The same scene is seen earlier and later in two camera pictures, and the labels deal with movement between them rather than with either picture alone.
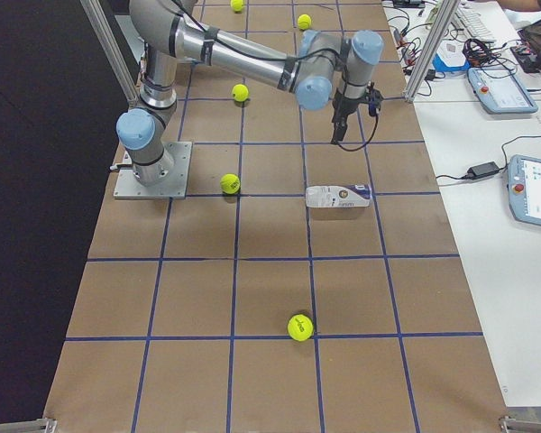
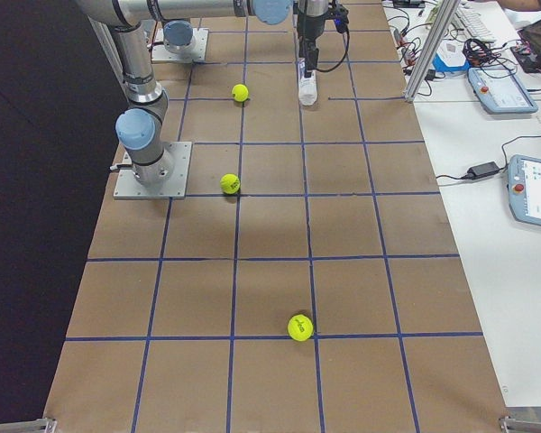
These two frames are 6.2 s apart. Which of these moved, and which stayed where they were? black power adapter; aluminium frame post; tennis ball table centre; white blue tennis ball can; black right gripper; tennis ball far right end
Moved: black right gripper; white blue tennis ball can
Stayed: aluminium frame post; black power adapter; tennis ball far right end; tennis ball table centre
